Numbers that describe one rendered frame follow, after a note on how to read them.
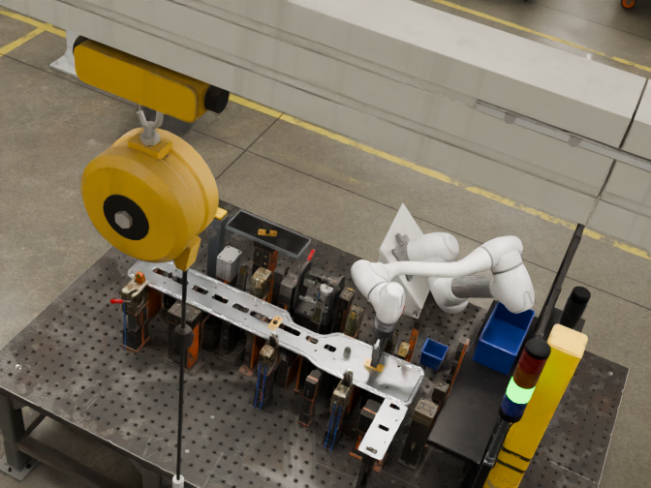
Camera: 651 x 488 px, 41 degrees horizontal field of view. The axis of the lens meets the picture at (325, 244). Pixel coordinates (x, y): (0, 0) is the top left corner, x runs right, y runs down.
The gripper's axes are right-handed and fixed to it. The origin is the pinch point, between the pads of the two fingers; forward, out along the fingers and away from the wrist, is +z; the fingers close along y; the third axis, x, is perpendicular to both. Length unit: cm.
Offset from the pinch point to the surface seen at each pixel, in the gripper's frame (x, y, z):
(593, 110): 48, 175, -233
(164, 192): 9, 175, -207
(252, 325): -54, 7, 6
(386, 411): 13.2, 18.3, 5.2
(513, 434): 60, 53, -54
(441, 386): 29.0, 1.6, -2.7
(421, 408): 25.8, 14.3, -0.8
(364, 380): -0.5, 8.2, 5.3
